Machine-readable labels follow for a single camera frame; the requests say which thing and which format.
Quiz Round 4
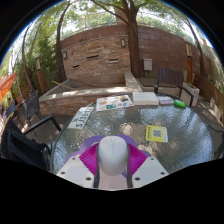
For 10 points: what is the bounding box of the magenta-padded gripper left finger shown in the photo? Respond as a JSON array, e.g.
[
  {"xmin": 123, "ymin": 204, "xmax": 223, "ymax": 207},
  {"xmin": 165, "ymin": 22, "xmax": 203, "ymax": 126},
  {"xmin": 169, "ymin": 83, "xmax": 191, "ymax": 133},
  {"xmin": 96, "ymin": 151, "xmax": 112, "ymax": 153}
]
[{"xmin": 56, "ymin": 142, "xmax": 101, "ymax": 189}]

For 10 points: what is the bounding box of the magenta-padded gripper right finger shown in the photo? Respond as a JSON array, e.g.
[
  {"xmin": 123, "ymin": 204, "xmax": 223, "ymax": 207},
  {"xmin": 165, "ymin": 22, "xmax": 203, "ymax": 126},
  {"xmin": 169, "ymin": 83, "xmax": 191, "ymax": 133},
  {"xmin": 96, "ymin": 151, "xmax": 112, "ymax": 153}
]
[{"xmin": 125, "ymin": 143, "xmax": 170, "ymax": 189}]

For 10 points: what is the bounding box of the white computer mouse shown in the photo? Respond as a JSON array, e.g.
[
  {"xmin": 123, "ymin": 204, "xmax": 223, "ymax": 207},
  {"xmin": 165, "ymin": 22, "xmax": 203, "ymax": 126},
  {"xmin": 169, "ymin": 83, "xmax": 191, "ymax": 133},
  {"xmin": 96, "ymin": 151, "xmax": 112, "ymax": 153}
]
[{"xmin": 97, "ymin": 135, "xmax": 130, "ymax": 177}]

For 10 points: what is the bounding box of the yellow code card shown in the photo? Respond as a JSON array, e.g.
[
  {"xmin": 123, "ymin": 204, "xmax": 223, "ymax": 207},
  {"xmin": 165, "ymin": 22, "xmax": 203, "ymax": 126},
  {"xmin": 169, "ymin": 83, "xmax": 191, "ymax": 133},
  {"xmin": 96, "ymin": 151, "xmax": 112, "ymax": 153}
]
[{"xmin": 145, "ymin": 124, "xmax": 169, "ymax": 144}]

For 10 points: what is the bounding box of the white sign plate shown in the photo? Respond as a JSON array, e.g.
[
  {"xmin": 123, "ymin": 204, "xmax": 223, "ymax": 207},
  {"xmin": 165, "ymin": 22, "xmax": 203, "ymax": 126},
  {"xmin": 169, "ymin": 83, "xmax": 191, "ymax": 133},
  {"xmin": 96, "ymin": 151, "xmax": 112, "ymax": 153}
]
[{"xmin": 67, "ymin": 106, "xmax": 95, "ymax": 130}]

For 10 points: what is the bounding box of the black metal armchair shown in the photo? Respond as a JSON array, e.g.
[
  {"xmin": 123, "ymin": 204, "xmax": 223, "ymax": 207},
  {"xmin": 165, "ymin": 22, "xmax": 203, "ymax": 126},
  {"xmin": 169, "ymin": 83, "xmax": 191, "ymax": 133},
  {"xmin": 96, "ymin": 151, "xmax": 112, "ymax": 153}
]
[{"xmin": 0, "ymin": 114, "xmax": 63, "ymax": 171}]

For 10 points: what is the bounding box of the blue and white tissue pack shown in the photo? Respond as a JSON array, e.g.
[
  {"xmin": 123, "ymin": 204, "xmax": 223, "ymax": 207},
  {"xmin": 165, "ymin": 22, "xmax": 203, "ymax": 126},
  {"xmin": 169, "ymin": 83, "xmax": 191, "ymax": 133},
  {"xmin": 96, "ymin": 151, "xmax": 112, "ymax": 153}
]
[{"xmin": 157, "ymin": 95, "xmax": 175, "ymax": 106}]

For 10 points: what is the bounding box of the white flat box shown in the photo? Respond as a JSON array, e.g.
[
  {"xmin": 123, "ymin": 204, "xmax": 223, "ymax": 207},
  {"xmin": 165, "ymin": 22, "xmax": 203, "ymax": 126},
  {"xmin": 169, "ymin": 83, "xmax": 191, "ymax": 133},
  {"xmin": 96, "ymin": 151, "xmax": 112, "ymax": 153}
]
[{"xmin": 132, "ymin": 91, "xmax": 160, "ymax": 107}]

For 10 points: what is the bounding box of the green wipes pack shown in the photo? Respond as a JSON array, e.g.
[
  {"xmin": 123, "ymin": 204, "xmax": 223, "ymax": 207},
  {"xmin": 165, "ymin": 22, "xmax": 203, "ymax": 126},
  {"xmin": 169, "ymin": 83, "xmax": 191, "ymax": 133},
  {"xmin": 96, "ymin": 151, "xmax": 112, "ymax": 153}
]
[{"xmin": 173, "ymin": 99, "xmax": 188, "ymax": 109}]

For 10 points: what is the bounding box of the colourful printed leaflet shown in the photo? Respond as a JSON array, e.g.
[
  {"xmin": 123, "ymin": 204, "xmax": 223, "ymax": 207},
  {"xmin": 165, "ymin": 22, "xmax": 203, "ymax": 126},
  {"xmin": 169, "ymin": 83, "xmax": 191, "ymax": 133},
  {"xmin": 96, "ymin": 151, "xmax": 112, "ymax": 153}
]
[{"xmin": 95, "ymin": 94, "xmax": 135, "ymax": 112}]

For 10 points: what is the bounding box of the black mesh chair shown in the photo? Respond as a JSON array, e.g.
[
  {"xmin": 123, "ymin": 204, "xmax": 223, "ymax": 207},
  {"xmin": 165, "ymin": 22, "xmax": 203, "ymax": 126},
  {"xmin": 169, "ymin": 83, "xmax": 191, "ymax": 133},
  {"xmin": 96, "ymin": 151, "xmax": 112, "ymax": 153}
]
[{"xmin": 21, "ymin": 89, "xmax": 44, "ymax": 128}]

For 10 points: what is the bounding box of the dark slatted wooden chair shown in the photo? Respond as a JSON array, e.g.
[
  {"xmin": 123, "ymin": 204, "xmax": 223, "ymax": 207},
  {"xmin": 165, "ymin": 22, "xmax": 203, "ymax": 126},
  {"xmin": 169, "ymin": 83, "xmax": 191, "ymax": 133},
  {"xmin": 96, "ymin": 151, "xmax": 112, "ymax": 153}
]
[{"xmin": 153, "ymin": 67, "xmax": 194, "ymax": 108}]

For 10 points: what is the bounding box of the orange canopy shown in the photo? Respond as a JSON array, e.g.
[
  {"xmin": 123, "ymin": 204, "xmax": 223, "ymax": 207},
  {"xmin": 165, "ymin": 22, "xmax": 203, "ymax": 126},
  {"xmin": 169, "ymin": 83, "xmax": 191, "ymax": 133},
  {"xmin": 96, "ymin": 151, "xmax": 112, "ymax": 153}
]
[{"xmin": 0, "ymin": 73, "xmax": 18, "ymax": 101}]

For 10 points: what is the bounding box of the thin tree trunk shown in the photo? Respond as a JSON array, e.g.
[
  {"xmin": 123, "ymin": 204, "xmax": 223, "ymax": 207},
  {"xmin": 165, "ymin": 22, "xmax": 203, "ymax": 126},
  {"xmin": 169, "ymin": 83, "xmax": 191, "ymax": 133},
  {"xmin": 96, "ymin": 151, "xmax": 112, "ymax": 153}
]
[
  {"xmin": 54, "ymin": 3, "xmax": 71, "ymax": 83},
  {"xmin": 186, "ymin": 19, "xmax": 206, "ymax": 78}
]

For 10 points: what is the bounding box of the thick tree trunk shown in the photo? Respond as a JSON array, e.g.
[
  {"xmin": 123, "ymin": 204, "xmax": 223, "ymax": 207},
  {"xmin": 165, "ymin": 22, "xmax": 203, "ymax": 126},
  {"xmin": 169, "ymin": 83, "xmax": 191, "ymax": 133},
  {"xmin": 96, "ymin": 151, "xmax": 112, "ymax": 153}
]
[{"xmin": 89, "ymin": 0, "xmax": 142, "ymax": 79}]

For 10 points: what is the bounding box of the wooden lamp post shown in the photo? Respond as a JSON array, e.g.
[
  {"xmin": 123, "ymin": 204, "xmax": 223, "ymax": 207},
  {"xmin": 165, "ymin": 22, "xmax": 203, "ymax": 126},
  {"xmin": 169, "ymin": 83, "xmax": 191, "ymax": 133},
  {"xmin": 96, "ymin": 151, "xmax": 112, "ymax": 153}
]
[
  {"xmin": 184, "ymin": 41, "xmax": 194, "ymax": 84},
  {"xmin": 34, "ymin": 53, "xmax": 47, "ymax": 95}
]

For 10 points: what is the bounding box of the grey wall mailbox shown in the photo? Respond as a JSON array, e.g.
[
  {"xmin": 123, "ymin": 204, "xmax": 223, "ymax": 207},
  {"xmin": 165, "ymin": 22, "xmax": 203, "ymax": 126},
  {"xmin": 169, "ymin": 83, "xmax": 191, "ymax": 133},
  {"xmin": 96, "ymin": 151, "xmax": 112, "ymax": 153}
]
[{"xmin": 143, "ymin": 58, "xmax": 153, "ymax": 71}]

